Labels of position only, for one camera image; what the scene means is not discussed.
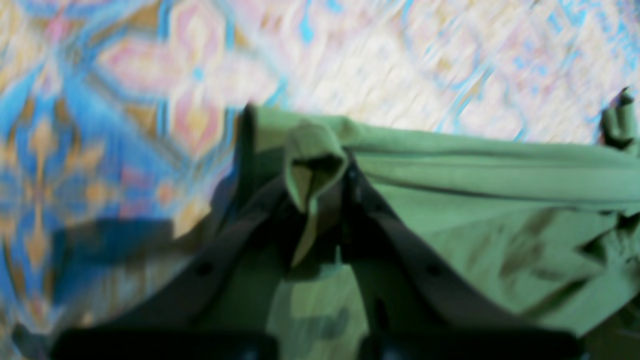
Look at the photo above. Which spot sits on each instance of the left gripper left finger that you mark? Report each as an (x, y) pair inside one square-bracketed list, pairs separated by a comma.
[(217, 308)]

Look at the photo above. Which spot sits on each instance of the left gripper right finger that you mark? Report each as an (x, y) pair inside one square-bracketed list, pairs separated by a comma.
[(416, 306)]

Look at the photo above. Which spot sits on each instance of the olive green t-shirt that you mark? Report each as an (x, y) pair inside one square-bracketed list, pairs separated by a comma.
[(548, 232)]

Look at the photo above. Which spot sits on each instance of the patterned tile tablecloth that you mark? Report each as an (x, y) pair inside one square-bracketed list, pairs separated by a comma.
[(125, 108)]

